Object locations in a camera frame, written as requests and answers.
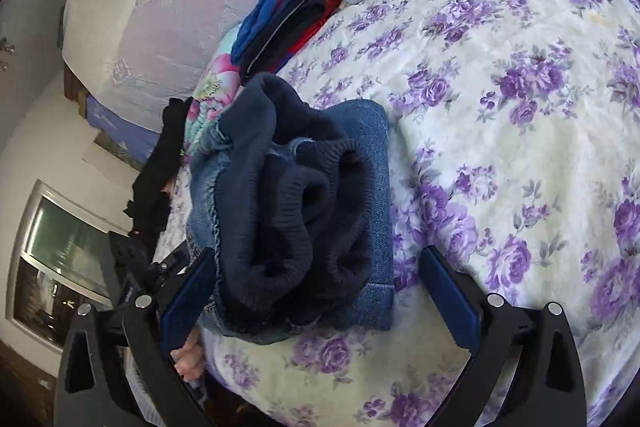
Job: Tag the blue folded garment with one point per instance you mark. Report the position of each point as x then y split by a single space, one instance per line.
265 2

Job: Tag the black and red folded pants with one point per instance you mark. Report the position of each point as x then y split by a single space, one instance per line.
295 22

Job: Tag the white framed window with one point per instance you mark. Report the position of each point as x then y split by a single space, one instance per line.
60 257

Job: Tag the black cloth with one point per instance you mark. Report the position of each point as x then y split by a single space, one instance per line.
155 172

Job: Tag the blue bed base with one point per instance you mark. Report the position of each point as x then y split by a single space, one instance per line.
110 122

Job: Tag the bed with white embossed sheet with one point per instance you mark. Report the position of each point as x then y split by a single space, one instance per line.
165 7

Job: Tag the person's left hand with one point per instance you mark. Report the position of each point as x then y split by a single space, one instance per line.
191 359

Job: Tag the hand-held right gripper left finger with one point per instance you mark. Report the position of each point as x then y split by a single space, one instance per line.
187 302

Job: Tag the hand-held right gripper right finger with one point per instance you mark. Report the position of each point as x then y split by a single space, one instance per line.
452 302

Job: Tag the blue denim pants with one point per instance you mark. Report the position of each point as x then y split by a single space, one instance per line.
370 147

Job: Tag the teal floral cloth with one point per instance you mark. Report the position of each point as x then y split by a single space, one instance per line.
220 82

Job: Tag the wooden bed frame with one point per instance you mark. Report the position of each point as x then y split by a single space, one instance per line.
75 92

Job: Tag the purple floral blanket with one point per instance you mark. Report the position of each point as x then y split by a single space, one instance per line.
500 157

